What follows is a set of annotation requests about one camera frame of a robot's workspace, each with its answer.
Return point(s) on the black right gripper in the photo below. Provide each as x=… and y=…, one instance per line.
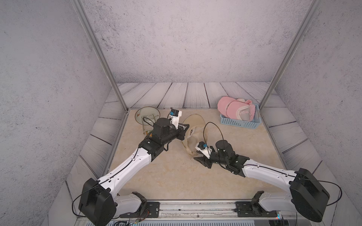
x=201, y=159

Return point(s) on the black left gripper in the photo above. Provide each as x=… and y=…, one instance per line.
x=181, y=131

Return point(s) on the beige baseball cap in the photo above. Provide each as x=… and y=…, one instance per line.
x=195, y=133

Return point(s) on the pink baseball cap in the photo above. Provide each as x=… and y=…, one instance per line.
x=241, y=109
x=223, y=104

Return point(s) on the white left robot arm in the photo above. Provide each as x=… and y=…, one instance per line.
x=99, y=200

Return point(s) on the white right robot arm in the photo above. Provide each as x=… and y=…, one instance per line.
x=302, y=192

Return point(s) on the pale green ceramic plate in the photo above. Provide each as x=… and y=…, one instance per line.
x=147, y=110

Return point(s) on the light blue plastic basket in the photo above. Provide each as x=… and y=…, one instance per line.
x=244, y=124

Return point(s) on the metal wire plate rack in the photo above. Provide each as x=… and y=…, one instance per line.
x=147, y=122

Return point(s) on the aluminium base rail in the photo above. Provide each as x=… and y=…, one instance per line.
x=209, y=213

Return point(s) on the left aluminium frame post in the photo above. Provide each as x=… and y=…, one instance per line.
x=77, y=4

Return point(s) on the aluminium frame post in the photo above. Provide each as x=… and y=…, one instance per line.
x=311, y=13
x=77, y=4

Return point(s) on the right aluminium frame post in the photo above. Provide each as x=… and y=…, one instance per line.
x=311, y=13

